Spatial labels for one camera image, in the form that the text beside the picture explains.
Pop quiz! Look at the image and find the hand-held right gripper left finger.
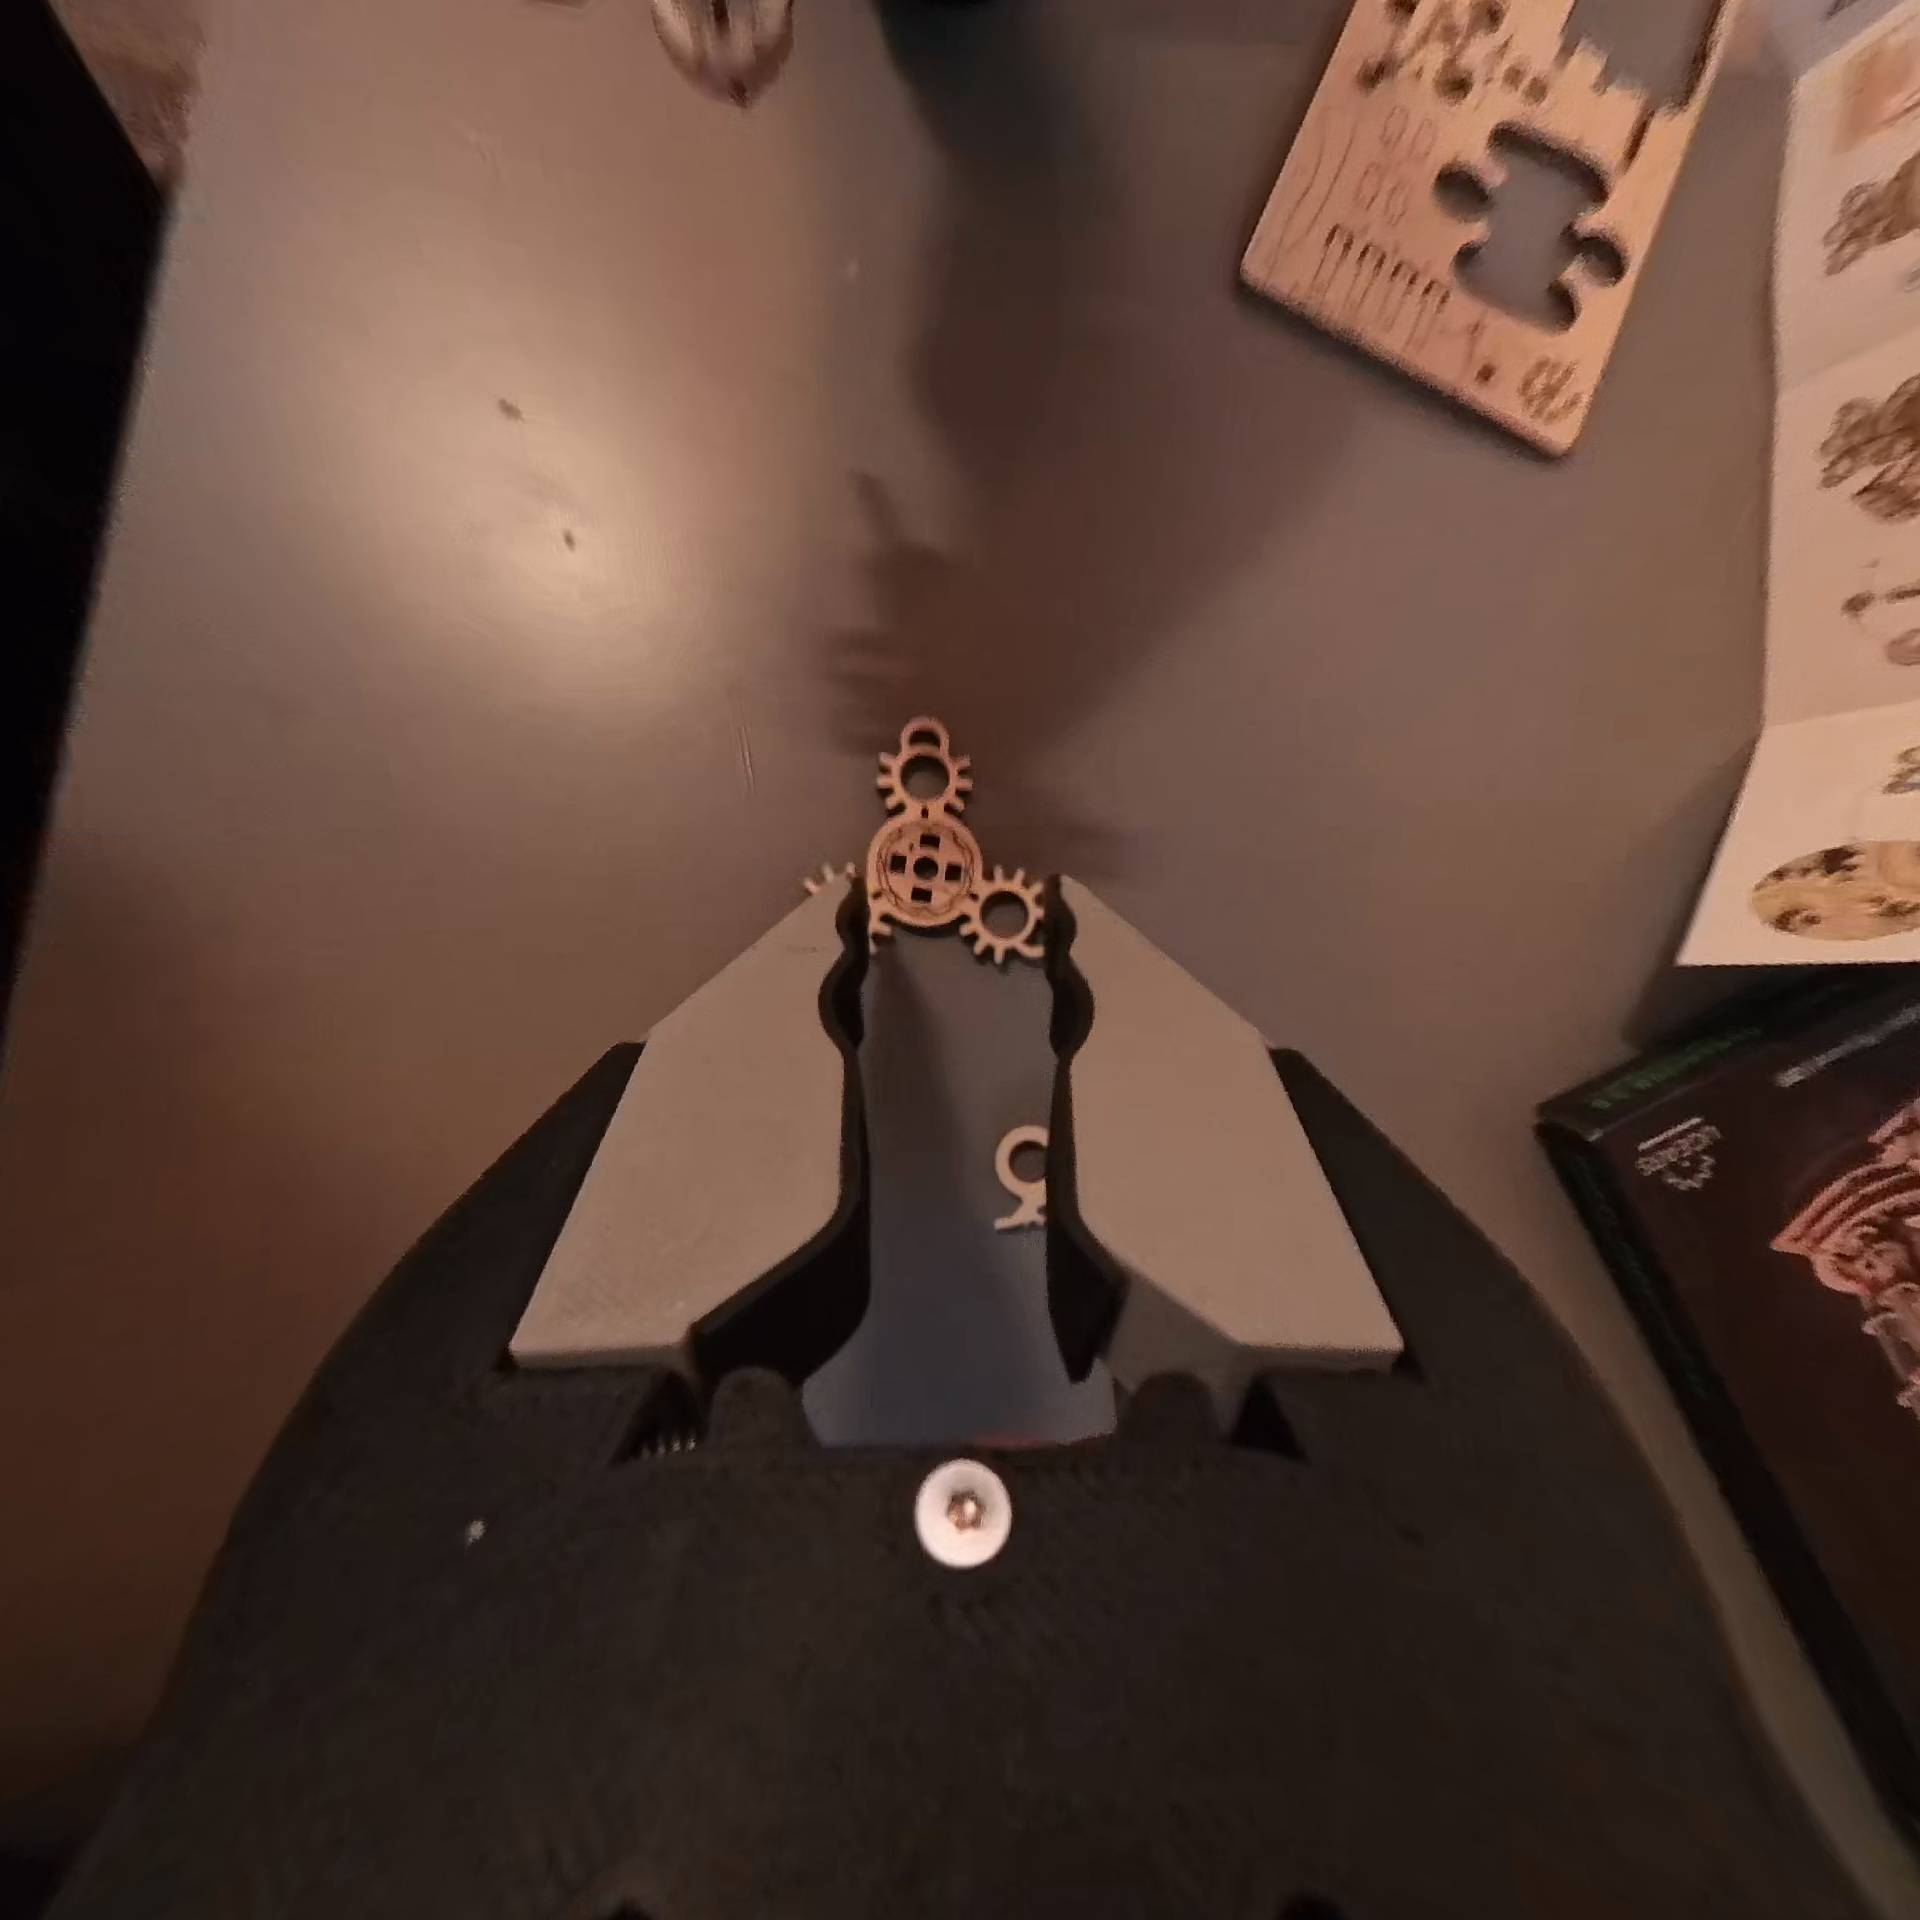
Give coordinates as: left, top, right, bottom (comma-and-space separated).
506, 882, 887, 1390

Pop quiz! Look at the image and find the black model kit box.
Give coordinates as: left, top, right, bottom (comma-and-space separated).
1534, 976, 1920, 1688

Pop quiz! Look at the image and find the wooden ring model assembly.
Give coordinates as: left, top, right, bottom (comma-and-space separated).
646, 0, 793, 110

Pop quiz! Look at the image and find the laser-cut wooden parts sheet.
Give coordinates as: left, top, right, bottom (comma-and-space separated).
1239, 0, 1733, 455

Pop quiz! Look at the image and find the wooden triple gear piece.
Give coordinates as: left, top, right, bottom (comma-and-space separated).
808, 719, 1053, 966

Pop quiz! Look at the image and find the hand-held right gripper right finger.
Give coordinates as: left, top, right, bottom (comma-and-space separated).
1042, 875, 1406, 1385

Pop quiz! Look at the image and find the folded paper instruction sheet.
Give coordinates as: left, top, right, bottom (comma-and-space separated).
1676, 0, 1920, 966

